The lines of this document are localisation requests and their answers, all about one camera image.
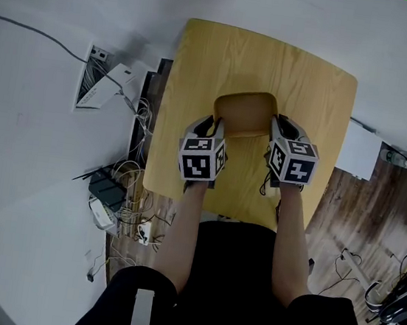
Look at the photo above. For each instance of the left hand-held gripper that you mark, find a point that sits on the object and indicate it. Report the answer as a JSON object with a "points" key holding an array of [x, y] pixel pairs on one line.
{"points": [[196, 161]]}

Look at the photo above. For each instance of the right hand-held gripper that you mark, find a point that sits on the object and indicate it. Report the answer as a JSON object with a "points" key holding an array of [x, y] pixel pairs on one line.
{"points": [[297, 166]]}

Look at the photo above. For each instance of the tan tray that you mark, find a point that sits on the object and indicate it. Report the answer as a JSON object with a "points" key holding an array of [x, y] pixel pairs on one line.
{"points": [[245, 111]]}

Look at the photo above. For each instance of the person's left forearm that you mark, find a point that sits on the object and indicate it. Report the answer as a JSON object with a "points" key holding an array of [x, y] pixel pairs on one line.
{"points": [[180, 237]]}

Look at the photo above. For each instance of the person's right forearm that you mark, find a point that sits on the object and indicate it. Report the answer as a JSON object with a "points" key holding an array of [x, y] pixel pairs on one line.
{"points": [[292, 244]]}

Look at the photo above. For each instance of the white rectangular box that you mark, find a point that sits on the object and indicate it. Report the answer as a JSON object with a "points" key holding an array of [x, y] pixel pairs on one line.
{"points": [[359, 152]]}

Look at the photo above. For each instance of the white hinged cover panel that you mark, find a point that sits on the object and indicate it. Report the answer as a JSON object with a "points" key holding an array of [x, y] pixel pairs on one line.
{"points": [[101, 95]]}

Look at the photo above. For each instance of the black router with antennas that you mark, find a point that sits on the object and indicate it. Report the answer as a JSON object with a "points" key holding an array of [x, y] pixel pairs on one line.
{"points": [[108, 190]]}

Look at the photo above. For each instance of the white power strip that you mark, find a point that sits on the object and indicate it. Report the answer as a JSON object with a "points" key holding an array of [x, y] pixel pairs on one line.
{"points": [[144, 232]]}

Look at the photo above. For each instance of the white modem box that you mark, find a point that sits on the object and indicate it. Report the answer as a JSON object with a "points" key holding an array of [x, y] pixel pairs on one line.
{"points": [[103, 217]]}

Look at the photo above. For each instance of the grey metal floor bar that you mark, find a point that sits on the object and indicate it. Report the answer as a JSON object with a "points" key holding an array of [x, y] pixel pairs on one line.
{"points": [[355, 267]]}

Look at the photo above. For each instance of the person's black shirt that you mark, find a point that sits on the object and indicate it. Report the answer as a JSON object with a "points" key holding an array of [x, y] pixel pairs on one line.
{"points": [[227, 291]]}

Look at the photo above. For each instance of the white and navy striped band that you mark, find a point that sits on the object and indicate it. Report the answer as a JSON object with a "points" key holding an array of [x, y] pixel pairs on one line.
{"points": [[371, 297]]}

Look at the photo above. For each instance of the small black power adapter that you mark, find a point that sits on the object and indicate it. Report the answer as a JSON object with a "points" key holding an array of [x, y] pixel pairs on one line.
{"points": [[91, 278]]}

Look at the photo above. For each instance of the white wall socket plate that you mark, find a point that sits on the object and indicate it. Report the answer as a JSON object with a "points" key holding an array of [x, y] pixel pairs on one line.
{"points": [[88, 254]]}

